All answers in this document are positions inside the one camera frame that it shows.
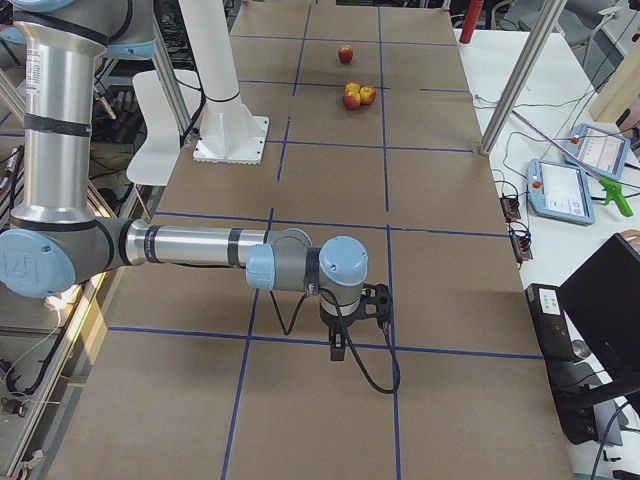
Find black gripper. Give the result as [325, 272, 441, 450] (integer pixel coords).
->
[320, 294, 366, 361]

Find lone red yellow apple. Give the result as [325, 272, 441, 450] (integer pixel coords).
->
[338, 44, 354, 64]

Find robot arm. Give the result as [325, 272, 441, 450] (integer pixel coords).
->
[1, 1, 371, 361]

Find black computer box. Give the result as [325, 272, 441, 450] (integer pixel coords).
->
[525, 283, 581, 363]

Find red yellow apple right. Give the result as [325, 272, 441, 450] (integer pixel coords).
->
[342, 90, 361, 111]

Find red yellow apple far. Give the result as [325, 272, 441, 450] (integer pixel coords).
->
[359, 85, 377, 106]

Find red yellow apple left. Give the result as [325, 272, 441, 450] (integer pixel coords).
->
[344, 82, 361, 93]

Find near teach pendant tablet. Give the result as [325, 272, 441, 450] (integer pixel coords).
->
[527, 159, 595, 225]

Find teach pendant tablet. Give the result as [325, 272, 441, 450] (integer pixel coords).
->
[565, 123, 630, 181]
[527, 159, 595, 225]

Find black monitor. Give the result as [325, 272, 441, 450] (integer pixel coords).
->
[547, 232, 640, 446]

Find far teach pendant tablet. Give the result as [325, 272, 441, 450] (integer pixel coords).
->
[565, 123, 630, 181]

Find red cylinder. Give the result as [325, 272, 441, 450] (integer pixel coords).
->
[459, 0, 484, 44]

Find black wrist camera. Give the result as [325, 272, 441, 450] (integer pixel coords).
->
[359, 283, 393, 328]

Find usb hub with cables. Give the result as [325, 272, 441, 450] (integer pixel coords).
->
[495, 180, 521, 222]

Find white camera post base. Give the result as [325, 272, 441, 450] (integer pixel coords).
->
[179, 0, 269, 165]

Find aluminium frame post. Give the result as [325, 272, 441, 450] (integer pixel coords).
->
[479, 0, 567, 156]

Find green handled reacher grabber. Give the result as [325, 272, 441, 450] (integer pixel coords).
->
[511, 110, 633, 217]

